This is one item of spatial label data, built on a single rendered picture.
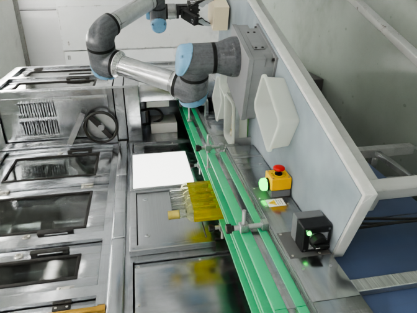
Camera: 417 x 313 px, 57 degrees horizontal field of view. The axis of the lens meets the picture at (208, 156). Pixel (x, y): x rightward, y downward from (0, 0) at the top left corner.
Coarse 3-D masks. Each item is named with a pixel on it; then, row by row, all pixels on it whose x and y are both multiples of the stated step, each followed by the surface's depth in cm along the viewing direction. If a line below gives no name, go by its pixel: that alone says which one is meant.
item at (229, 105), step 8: (224, 96) 179; (224, 104) 181; (232, 104) 165; (224, 112) 183; (232, 112) 166; (224, 120) 184; (232, 120) 167; (224, 128) 186; (232, 128) 169; (224, 136) 187; (232, 136) 171
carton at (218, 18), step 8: (216, 0) 192; (224, 0) 192; (208, 8) 200; (216, 8) 186; (224, 8) 187; (208, 16) 202; (216, 16) 189; (224, 16) 190; (216, 24) 192; (224, 24) 193
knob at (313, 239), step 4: (312, 236) 100; (316, 236) 100; (320, 236) 99; (324, 236) 100; (312, 240) 100; (316, 240) 99; (320, 240) 99; (324, 240) 99; (312, 244) 100; (316, 244) 99; (320, 244) 99; (324, 244) 99; (328, 244) 99; (316, 248) 98; (320, 248) 98
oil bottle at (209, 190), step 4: (200, 188) 160; (204, 188) 160; (208, 188) 160; (212, 188) 160; (184, 192) 158; (188, 192) 157; (192, 192) 157; (196, 192) 157; (200, 192) 157; (204, 192) 157; (208, 192) 157; (212, 192) 157; (184, 196) 155; (188, 196) 155
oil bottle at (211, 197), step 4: (192, 196) 154; (196, 196) 154; (200, 196) 154; (204, 196) 154; (208, 196) 154; (212, 196) 154; (184, 200) 153; (188, 200) 152; (192, 200) 151; (196, 200) 151; (200, 200) 151; (204, 200) 151; (208, 200) 151; (212, 200) 151; (216, 200) 151; (184, 204) 151; (188, 204) 150; (184, 208) 151
